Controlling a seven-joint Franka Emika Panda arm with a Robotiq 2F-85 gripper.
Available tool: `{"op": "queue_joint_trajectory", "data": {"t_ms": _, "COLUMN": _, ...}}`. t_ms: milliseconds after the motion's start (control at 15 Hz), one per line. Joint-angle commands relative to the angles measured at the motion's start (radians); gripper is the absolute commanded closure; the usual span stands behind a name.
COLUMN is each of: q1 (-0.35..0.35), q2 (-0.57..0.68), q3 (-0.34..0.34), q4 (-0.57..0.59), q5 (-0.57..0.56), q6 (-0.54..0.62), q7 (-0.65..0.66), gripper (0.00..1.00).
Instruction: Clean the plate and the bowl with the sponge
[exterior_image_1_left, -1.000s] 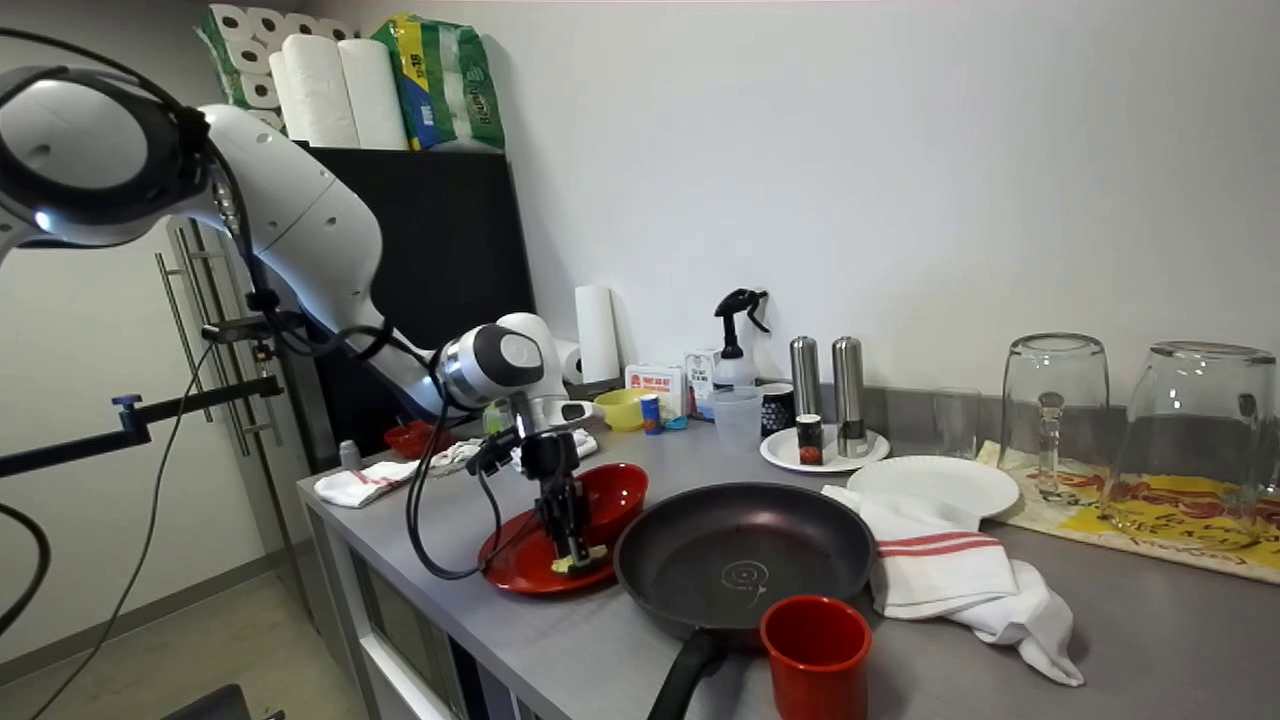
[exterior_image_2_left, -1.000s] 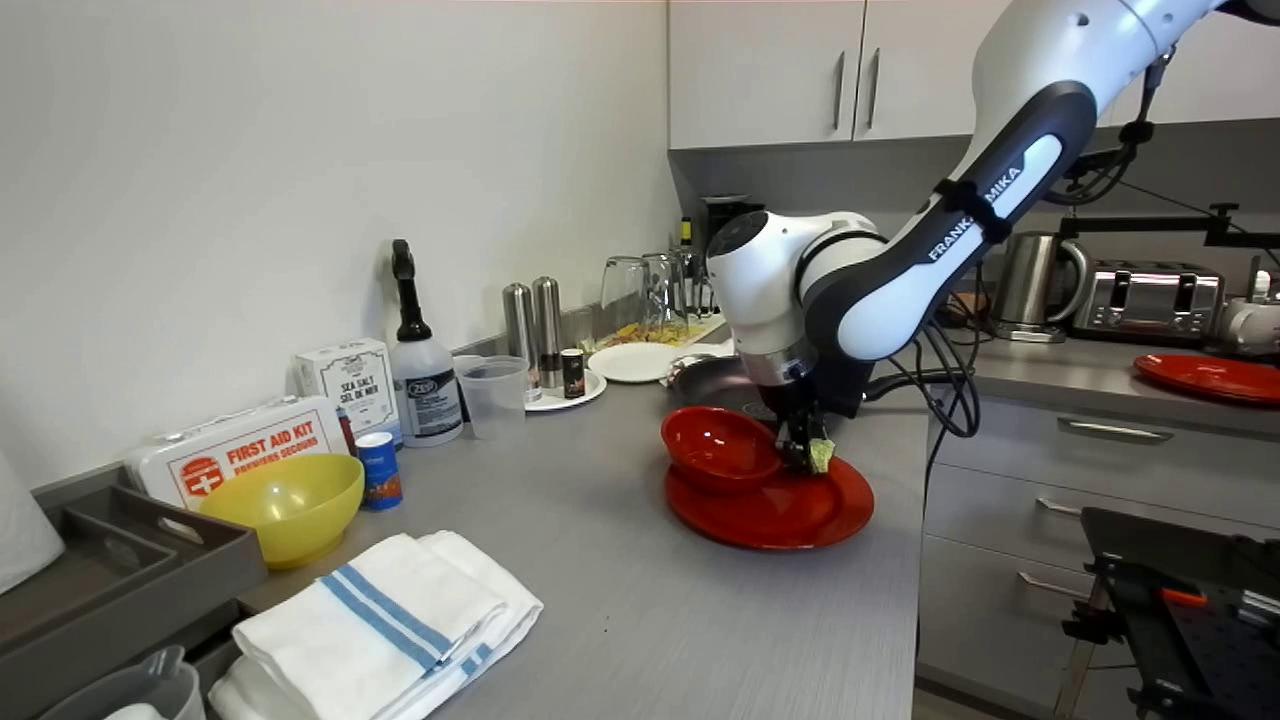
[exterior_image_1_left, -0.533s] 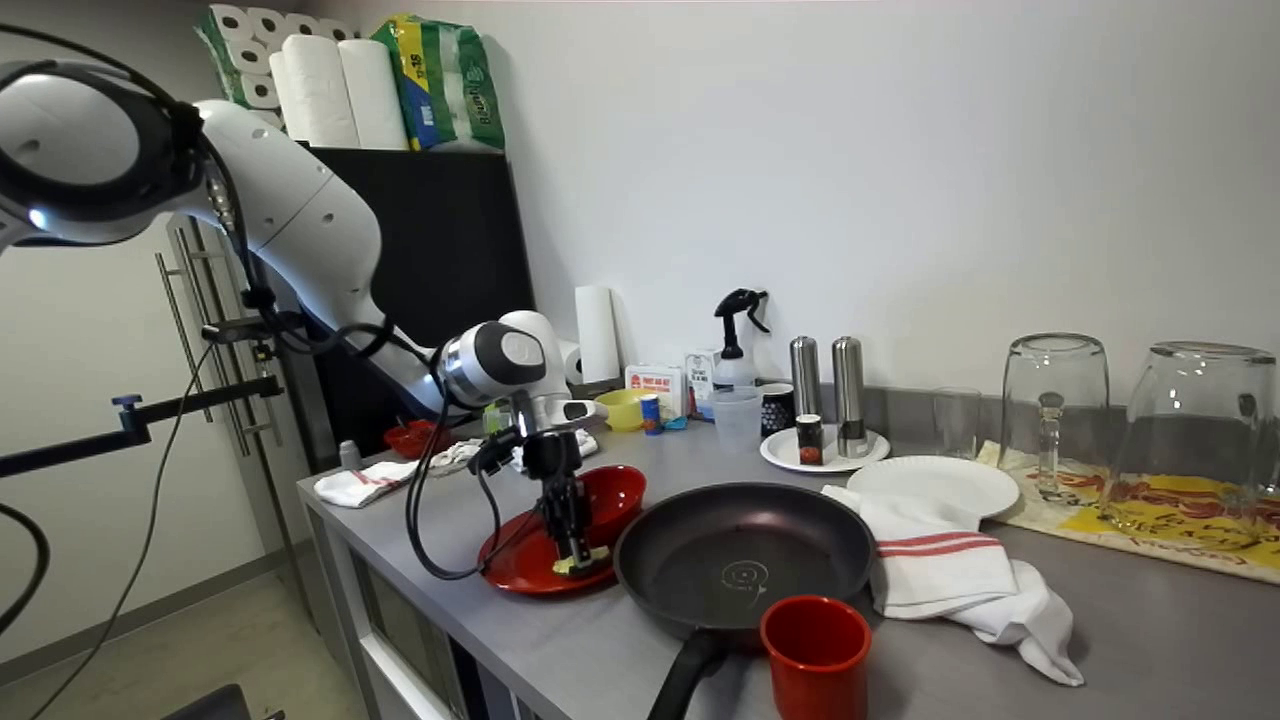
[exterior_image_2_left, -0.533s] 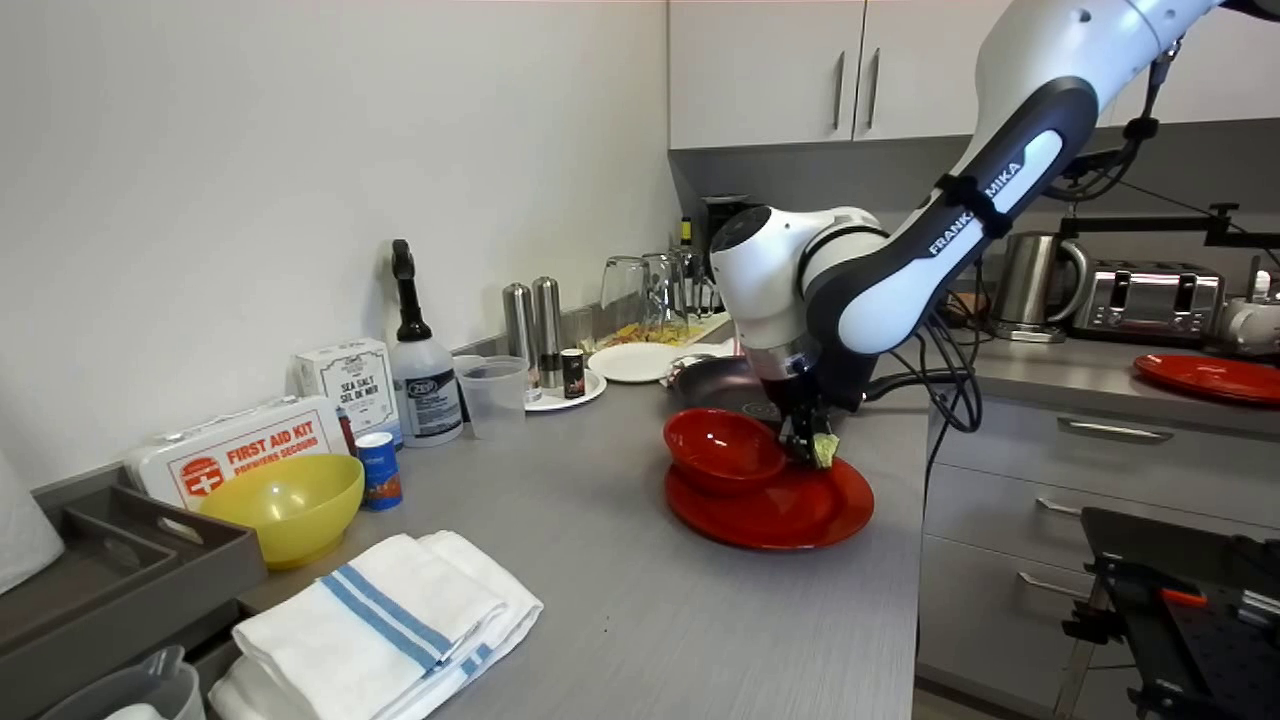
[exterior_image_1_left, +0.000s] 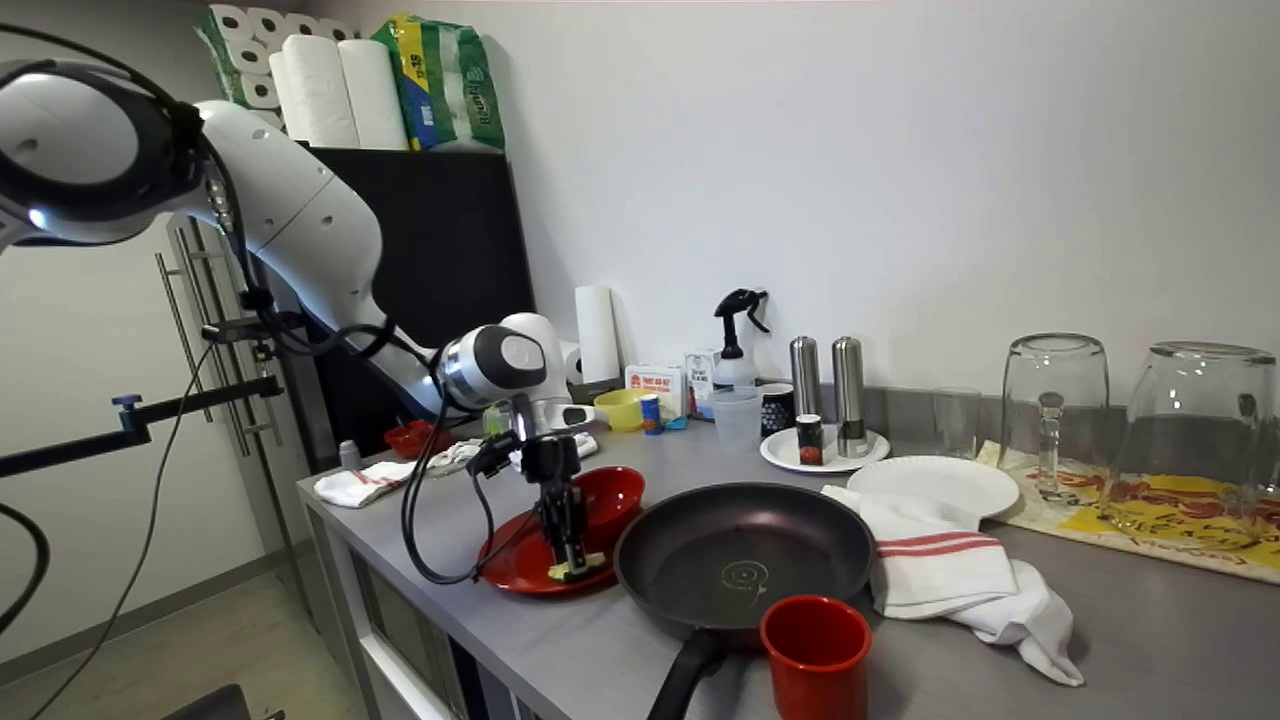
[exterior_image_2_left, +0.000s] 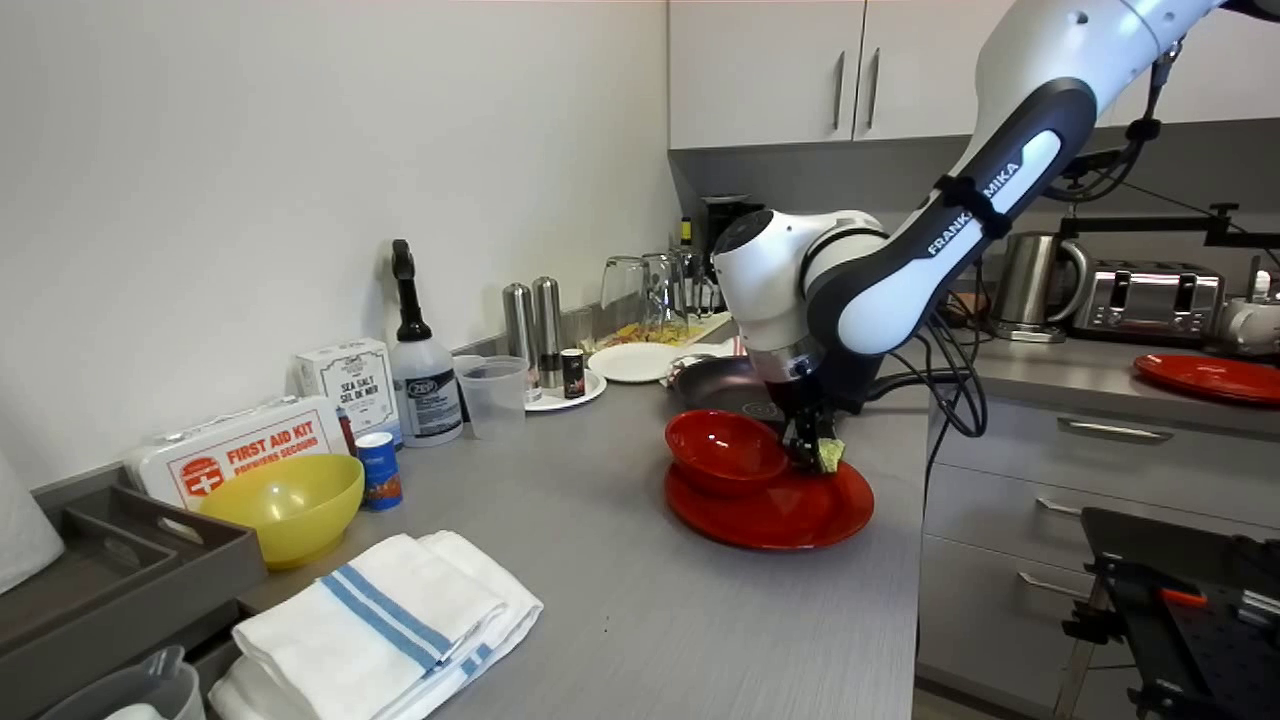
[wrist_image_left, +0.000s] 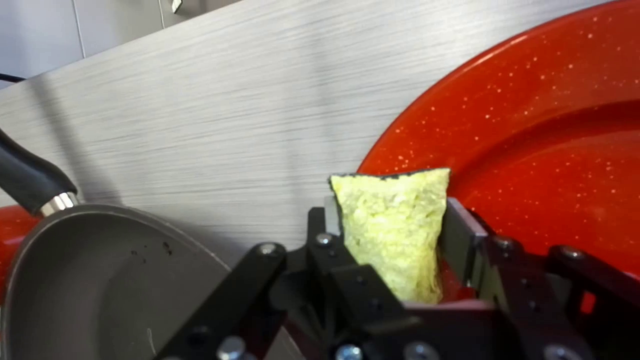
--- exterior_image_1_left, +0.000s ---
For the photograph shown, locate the white cloth red stripes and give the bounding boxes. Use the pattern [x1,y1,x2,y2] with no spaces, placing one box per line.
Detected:
[311,453,424,512]

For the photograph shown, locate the white paper towel pack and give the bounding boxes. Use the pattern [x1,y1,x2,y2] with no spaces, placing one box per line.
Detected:
[267,33,412,153]

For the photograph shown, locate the clear spray bottle black nozzle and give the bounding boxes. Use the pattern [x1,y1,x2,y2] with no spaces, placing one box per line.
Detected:
[709,284,774,418]

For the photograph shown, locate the small red object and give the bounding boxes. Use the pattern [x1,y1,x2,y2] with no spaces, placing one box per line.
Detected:
[380,418,455,466]

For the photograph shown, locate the yellow patterned mat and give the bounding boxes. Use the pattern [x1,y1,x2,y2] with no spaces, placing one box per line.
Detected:
[971,445,1280,588]

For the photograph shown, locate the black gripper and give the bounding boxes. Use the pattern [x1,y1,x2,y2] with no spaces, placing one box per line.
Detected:
[517,430,591,579]

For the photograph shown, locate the wrist mounted camera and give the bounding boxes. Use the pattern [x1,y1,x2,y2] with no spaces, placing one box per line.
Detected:
[552,395,600,437]

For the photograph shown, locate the paper towel roll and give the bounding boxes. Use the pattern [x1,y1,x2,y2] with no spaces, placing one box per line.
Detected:
[570,280,625,389]

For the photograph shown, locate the steel drawer handle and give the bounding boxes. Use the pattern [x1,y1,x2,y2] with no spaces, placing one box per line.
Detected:
[352,623,458,720]

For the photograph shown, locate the clear drinking glass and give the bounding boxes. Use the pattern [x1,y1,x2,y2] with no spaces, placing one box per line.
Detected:
[1117,340,1280,538]
[996,332,1112,512]

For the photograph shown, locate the white towel red stripes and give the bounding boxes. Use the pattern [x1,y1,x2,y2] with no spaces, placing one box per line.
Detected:
[815,478,1093,692]

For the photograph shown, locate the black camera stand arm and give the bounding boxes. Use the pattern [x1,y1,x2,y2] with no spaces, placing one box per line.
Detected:
[0,378,286,482]

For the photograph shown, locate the black frying pan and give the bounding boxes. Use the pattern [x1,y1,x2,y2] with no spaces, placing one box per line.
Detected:
[611,482,878,720]

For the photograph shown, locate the black shelf unit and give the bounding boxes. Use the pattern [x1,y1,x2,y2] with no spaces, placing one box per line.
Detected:
[304,135,543,466]

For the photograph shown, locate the green packaged goods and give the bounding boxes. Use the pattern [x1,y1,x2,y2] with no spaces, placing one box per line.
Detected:
[370,11,508,153]

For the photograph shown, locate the red plate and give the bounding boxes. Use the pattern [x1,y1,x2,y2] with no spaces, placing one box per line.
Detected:
[475,466,647,605]

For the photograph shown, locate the steel grinder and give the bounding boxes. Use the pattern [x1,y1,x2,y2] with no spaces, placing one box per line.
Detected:
[826,332,872,458]
[783,332,822,445]

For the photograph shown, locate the small white plate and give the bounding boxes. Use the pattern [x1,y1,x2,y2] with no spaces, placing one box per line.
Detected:
[754,423,895,482]

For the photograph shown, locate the toilet paper pack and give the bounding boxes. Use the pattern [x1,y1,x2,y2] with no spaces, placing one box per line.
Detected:
[195,0,293,135]

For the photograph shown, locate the yellow bowl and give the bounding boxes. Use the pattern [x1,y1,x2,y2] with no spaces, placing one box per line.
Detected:
[591,386,650,437]

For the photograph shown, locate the red cup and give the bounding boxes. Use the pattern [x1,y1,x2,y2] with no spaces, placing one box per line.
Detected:
[754,592,875,720]

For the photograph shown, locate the small dark spice jar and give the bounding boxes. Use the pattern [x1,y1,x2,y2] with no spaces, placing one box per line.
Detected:
[792,412,826,469]

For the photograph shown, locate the thin black cable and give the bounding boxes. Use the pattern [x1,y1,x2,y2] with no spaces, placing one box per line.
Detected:
[23,332,192,720]

